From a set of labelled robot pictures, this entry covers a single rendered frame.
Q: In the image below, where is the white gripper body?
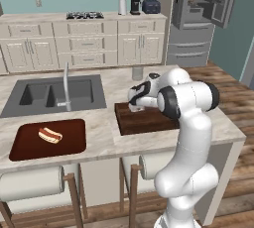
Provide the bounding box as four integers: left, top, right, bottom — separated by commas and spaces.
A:
127, 97, 149, 113

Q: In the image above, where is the dark wooden tray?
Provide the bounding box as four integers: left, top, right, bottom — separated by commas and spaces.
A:
114, 101, 182, 137

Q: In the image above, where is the grey fridge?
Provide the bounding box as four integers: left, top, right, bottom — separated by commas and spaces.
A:
166, 0, 241, 68

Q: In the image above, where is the grey narrow fridge door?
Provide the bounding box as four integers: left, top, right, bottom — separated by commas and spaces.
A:
171, 0, 191, 31

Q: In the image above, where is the reddish brown tray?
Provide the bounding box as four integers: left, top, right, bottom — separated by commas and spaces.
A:
8, 118, 87, 163

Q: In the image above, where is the grey fridge door with shelves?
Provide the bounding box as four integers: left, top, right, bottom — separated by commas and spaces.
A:
210, 0, 241, 30

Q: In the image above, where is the grey cup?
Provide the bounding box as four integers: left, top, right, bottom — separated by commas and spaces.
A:
131, 65, 144, 81

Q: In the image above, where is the white cushion wooden stool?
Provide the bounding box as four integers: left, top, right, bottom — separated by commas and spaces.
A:
0, 162, 89, 228
118, 150, 178, 228

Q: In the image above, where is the silver tap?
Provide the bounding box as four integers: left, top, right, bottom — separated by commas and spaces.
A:
57, 61, 72, 112

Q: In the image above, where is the cream base cupboard run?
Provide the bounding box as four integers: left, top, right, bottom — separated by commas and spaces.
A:
0, 12, 169, 75

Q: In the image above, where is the hot dog in bun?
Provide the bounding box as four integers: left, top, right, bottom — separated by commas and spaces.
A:
38, 127, 64, 145

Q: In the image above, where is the dark blue toaster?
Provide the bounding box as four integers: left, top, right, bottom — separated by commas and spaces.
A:
141, 0, 162, 15

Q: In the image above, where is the white paper towel roll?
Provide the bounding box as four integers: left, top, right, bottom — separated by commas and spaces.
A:
117, 0, 128, 17

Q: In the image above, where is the grey double sink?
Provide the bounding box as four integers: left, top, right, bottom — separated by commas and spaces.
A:
0, 73, 108, 119

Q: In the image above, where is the black coffee machine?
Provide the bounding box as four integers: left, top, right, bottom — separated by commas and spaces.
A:
129, 0, 142, 16

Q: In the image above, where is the black hob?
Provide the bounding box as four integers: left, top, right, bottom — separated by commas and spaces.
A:
65, 11, 105, 21

